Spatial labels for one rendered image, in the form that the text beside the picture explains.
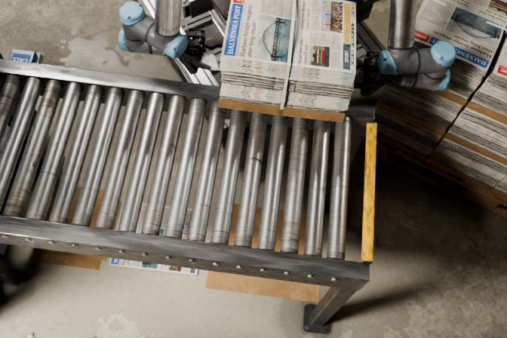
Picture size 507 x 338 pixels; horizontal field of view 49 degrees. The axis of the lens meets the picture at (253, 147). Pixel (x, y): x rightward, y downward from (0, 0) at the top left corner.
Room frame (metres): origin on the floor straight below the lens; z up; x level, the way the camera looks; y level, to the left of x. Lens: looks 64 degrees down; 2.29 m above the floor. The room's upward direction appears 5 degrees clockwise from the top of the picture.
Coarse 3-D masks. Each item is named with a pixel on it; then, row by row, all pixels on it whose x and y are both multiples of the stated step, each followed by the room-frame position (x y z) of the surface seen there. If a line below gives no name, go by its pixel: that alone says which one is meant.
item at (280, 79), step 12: (288, 0) 1.12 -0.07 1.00; (300, 0) 1.12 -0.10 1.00; (288, 12) 1.07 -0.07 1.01; (300, 12) 1.07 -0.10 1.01; (288, 24) 1.02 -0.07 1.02; (300, 24) 1.02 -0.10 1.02; (288, 36) 0.97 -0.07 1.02; (300, 36) 0.98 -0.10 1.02; (288, 48) 0.92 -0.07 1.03; (300, 48) 0.93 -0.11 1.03; (276, 84) 0.86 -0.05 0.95; (288, 84) 0.85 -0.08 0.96; (276, 96) 0.85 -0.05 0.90; (288, 96) 0.85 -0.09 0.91
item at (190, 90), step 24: (0, 72) 0.91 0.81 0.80; (24, 72) 0.92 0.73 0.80; (48, 72) 0.93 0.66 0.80; (72, 72) 0.93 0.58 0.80; (96, 72) 0.94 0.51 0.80; (168, 96) 0.89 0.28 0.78; (192, 96) 0.89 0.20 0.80; (216, 96) 0.89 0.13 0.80; (312, 120) 0.87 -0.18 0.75; (360, 120) 0.86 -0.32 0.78
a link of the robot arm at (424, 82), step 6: (420, 78) 1.01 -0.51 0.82; (426, 78) 1.00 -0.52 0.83; (444, 78) 1.01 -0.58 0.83; (414, 84) 1.00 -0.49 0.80; (420, 84) 1.00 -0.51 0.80; (426, 84) 1.00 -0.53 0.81; (432, 84) 0.99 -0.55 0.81; (438, 84) 1.00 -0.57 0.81; (444, 84) 1.00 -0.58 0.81; (432, 90) 1.00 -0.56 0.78; (438, 90) 1.00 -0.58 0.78
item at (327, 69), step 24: (312, 0) 1.13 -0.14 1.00; (336, 0) 1.13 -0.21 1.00; (312, 24) 1.03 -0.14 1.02; (336, 24) 1.03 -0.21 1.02; (312, 48) 0.93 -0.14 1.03; (336, 48) 0.94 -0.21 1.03; (312, 72) 0.86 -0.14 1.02; (336, 72) 0.86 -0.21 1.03; (312, 96) 0.85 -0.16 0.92; (336, 96) 0.84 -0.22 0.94
